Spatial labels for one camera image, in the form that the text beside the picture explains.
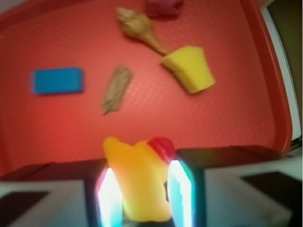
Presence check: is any yellow sponge piece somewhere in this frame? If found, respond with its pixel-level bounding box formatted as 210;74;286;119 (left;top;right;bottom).
161;46;216;94

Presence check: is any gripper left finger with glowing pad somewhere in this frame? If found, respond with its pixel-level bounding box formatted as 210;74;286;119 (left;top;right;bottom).
0;159;123;227

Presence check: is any red plastic tray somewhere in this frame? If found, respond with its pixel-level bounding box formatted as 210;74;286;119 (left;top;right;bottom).
0;0;292;174

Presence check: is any blue rectangular block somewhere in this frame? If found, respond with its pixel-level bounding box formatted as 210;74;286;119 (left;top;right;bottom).
30;68;84;95

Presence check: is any tan spiral seashell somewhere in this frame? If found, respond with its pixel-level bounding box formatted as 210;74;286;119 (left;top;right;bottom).
116;8;169;56

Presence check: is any crumpled red paper ball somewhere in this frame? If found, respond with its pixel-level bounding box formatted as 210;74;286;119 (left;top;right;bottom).
145;0;184;17

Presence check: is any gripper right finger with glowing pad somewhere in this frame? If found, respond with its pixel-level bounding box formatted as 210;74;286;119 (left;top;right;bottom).
167;146;303;227

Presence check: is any brown wood piece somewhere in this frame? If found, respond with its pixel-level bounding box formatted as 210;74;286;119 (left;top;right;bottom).
101;65;133;114

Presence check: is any yellow rubber duck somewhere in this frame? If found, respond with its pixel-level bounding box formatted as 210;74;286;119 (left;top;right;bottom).
103;137;176;222

